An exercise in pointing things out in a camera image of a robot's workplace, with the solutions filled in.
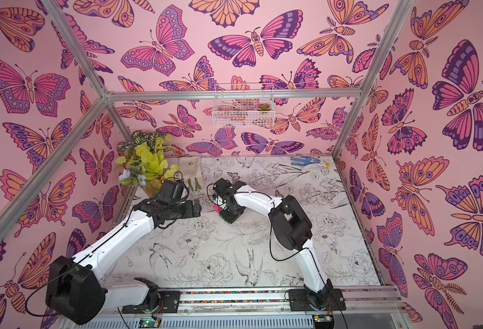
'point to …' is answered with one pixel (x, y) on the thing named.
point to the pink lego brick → (217, 208)
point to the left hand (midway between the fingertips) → (194, 206)
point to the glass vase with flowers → (145, 164)
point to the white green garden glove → (191, 171)
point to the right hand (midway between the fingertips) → (232, 216)
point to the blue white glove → (302, 161)
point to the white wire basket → (235, 105)
